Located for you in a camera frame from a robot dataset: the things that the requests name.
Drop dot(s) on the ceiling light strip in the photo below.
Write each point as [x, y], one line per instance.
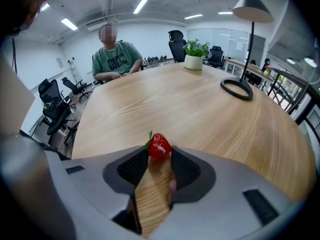
[193, 16]
[140, 6]
[69, 24]
[45, 7]

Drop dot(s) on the red strawberry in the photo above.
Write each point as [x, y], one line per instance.
[160, 146]

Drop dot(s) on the white shelf rack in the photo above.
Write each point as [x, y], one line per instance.
[74, 70]

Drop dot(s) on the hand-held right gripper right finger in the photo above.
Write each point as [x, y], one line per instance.
[225, 196]

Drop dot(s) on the black office chair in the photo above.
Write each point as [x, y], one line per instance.
[75, 86]
[53, 109]
[177, 46]
[216, 56]

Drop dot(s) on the pile of black headsets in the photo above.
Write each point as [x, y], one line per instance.
[157, 59]

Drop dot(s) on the black desk lamp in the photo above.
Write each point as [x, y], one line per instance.
[252, 6]

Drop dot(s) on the white paper notice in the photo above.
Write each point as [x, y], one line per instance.
[239, 46]

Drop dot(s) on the small red-flowered potted plant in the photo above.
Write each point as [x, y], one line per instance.
[267, 70]

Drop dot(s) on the light wooden table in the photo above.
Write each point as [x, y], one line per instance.
[250, 69]

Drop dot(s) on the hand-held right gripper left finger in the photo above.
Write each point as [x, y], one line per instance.
[95, 184]

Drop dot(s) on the potted plant in white pot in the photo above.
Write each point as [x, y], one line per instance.
[193, 59]

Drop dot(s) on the black metal railing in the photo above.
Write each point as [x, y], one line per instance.
[303, 109]

